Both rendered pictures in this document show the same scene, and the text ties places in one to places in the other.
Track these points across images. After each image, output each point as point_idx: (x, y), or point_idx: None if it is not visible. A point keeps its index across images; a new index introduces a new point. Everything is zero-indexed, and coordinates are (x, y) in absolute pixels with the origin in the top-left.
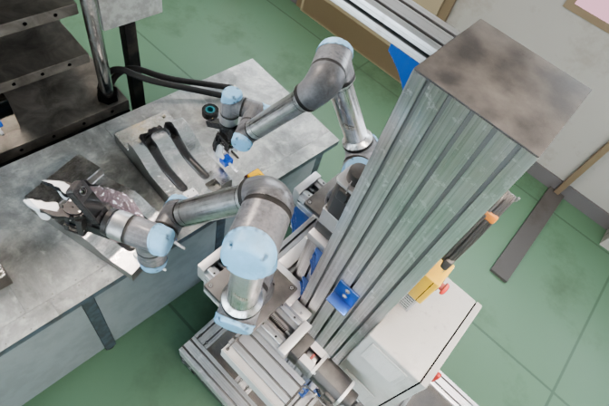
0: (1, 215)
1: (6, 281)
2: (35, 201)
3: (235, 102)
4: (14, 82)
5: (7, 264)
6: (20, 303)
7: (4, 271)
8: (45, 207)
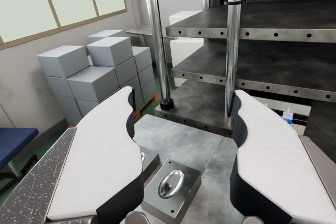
0: (228, 175)
1: (172, 223)
2: (119, 101)
3: None
4: (330, 96)
5: (191, 211)
6: None
7: (178, 214)
8: (90, 140)
